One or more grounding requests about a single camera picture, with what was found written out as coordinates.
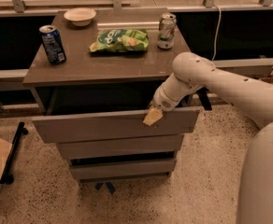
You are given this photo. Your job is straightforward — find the black bracket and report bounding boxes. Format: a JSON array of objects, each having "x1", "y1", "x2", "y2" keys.
[{"x1": 196, "y1": 88, "x2": 212, "y2": 111}]

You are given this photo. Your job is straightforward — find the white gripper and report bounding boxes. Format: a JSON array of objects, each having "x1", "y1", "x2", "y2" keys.
[{"x1": 143, "y1": 74, "x2": 202, "y2": 126}]

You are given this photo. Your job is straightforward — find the grey drawer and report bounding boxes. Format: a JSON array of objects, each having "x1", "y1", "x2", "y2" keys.
[
  {"x1": 32, "y1": 107, "x2": 199, "y2": 143},
  {"x1": 57, "y1": 134, "x2": 183, "y2": 160},
  {"x1": 69, "y1": 158, "x2": 176, "y2": 180}
]

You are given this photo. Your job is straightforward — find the green chip bag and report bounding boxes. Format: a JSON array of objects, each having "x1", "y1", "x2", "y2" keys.
[{"x1": 89, "y1": 29, "x2": 149, "y2": 53}]

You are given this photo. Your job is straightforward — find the grey drawer cabinet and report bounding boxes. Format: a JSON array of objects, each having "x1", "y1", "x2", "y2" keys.
[{"x1": 22, "y1": 7, "x2": 192, "y2": 183}]

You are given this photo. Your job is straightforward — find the white green soda can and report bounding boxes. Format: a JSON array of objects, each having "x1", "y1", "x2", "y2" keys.
[{"x1": 157, "y1": 13, "x2": 177, "y2": 49}]

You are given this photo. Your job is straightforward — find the grey bottom drawer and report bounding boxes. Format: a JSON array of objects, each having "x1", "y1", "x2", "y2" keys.
[{"x1": 69, "y1": 158, "x2": 176, "y2": 180}]

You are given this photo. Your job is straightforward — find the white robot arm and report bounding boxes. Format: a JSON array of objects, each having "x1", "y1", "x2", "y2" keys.
[{"x1": 143, "y1": 52, "x2": 273, "y2": 224}]

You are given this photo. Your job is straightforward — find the grey middle drawer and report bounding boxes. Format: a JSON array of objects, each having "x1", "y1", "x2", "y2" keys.
[{"x1": 57, "y1": 134, "x2": 183, "y2": 160}]

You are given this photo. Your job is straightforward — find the blue tape cross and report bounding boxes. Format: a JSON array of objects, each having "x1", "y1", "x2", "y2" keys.
[{"x1": 94, "y1": 181, "x2": 117, "y2": 196}]

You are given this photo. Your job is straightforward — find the blue soda can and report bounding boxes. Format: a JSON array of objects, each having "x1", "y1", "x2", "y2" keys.
[{"x1": 39, "y1": 25, "x2": 66, "y2": 64}]

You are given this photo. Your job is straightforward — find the black stand leg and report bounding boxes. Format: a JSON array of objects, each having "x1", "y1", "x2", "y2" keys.
[{"x1": 0, "y1": 121, "x2": 28, "y2": 185}]

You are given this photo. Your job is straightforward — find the white bowl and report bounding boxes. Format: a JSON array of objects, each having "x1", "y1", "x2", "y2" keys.
[{"x1": 64, "y1": 7, "x2": 96, "y2": 27}]

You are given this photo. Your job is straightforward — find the grey top drawer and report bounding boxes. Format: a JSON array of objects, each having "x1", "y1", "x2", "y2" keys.
[{"x1": 32, "y1": 107, "x2": 199, "y2": 143}]

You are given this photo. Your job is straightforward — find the white cable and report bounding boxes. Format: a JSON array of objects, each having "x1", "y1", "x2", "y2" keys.
[{"x1": 210, "y1": 4, "x2": 223, "y2": 62}]

